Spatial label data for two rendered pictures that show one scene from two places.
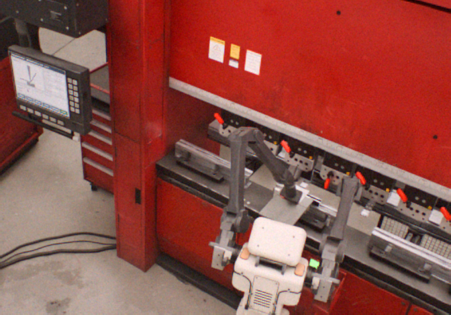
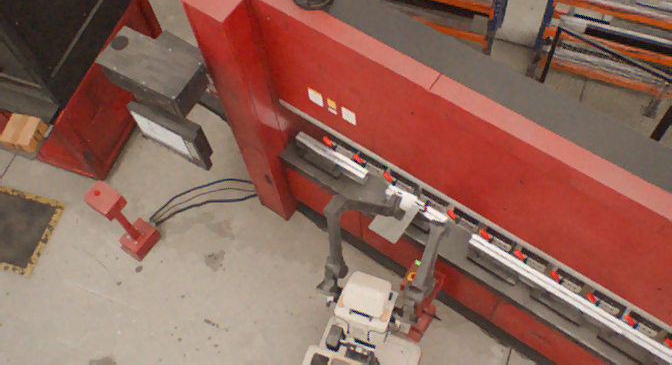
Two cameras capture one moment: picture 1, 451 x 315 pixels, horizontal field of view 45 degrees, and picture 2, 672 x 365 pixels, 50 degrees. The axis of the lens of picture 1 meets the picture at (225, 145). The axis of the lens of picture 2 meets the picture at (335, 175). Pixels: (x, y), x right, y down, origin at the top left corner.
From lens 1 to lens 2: 2.06 m
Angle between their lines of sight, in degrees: 29
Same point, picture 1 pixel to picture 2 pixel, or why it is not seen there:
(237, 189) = (335, 249)
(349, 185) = (434, 234)
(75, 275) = (226, 226)
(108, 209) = not seen: hidden behind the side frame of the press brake
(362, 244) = (463, 246)
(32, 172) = not seen: hidden behind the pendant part
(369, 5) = (436, 118)
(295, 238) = (377, 300)
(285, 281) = (372, 327)
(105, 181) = not seen: hidden behind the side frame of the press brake
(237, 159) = (332, 229)
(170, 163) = (292, 155)
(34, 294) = (193, 248)
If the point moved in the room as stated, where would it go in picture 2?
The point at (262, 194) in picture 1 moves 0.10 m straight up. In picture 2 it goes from (378, 190) to (378, 183)
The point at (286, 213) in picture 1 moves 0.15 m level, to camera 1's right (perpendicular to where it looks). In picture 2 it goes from (393, 226) to (419, 228)
